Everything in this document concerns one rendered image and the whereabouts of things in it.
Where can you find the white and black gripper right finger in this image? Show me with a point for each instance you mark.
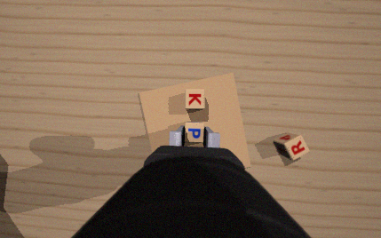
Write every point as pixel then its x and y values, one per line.
pixel 210 138

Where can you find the tan square mat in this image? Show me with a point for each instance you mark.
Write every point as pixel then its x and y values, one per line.
pixel 164 111

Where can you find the beige letter block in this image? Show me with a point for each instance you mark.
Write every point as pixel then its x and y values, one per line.
pixel 291 146
pixel 194 132
pixel 194 99

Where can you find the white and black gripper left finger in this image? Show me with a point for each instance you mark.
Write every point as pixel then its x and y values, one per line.
pixel 177 137

